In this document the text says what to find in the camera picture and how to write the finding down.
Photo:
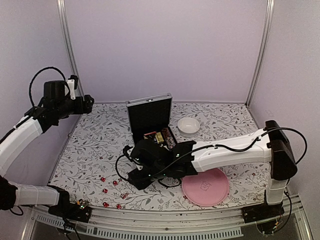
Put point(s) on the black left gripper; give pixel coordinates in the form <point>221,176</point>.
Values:
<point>88,108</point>

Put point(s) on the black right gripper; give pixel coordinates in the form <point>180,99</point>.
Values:
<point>139,183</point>

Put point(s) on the aluminium poker set case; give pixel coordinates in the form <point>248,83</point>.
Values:
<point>149,114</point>

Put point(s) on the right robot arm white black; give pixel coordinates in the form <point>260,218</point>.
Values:
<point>197,164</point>

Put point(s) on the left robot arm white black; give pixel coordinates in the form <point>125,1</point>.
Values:
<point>59,101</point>

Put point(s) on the gold playing card deck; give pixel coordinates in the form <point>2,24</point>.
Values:
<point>155,137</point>

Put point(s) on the row of poker chips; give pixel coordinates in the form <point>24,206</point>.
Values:
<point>169,138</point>

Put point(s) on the pink plastic plate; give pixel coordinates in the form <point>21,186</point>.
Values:
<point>206,189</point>

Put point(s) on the white ceramic bowl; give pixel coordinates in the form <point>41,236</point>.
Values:
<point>188,126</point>

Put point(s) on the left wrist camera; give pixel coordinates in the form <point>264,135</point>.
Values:
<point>72,84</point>

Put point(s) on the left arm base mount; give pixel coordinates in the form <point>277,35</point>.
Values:
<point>79,211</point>

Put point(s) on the left aluminium frame post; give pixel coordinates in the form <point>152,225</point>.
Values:
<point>62,13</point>

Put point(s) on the aluminium frame post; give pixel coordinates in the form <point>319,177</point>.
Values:
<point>62,13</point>
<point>270,4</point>

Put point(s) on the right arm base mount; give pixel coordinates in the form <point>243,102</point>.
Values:
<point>261,212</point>

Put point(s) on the front aluminium rail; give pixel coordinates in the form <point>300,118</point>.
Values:
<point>206,224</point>

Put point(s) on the right aluminium frame post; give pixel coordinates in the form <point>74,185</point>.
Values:
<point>270,4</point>

